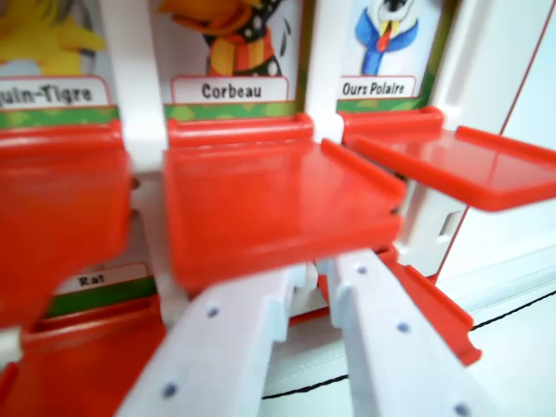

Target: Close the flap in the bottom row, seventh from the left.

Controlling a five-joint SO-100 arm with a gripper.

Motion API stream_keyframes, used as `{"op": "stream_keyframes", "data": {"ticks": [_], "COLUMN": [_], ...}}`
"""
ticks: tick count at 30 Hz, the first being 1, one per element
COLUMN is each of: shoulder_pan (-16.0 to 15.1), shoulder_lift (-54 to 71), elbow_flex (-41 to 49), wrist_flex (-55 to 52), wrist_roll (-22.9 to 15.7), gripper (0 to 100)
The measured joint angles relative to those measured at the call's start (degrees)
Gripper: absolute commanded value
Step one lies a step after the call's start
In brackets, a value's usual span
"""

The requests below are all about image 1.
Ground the red flap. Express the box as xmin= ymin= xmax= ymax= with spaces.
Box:
xmin=0 ymin=120 xmax=133 ymax=334
xmin=162 ymin=113 xmax=407 ymax=291
xmin=376 ymin=248 xmax=482 ymax=368
xmin=314 ymin=258 xmax=335 ymax=306
xmin=338 ymin=105 xmax=556 ymax=214
xmin=0 ymin=297 xmax=169 ymax=417

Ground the red flap beside board rim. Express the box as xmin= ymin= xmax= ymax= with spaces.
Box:
xmin=376 ymin=248 xmax=482 ymax=368

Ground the red flap under Rat card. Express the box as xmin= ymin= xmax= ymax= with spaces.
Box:
xmin=0 ymin=297 xmax=169 ymax=417

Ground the red flap under Corbeau card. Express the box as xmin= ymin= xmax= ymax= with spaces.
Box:
xmin=162 ymin=113 xmax=407 ymax=291

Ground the red flap under Ours Polaire card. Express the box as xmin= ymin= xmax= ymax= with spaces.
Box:
xmin=338 ymin=105 xmax=556 ymax=214

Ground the red flap under Requin-Tigre card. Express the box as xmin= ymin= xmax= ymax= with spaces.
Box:
xmin=0 ymin=120 xmax=133 ymax=334

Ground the Rat picture card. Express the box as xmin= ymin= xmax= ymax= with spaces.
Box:
xmin=44 ymin=261 xmax=158 ymax=319

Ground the red and white game board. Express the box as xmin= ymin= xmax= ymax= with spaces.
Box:
xmin=0 ymin=0 xmax=556 ymax=417

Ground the Corbeau picture card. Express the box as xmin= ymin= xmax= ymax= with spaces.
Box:
xmin=155 ymin=0 xmax=312 ymax=121

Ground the Ours Polaire picture card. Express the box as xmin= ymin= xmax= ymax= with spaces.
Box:
xmin=335 ymin=0 xmax=449 ymax=112

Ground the Requin-Tigre picture card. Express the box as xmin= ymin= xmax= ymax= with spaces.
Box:
xmin=0 ymin=0 xmax=121 ymax=129

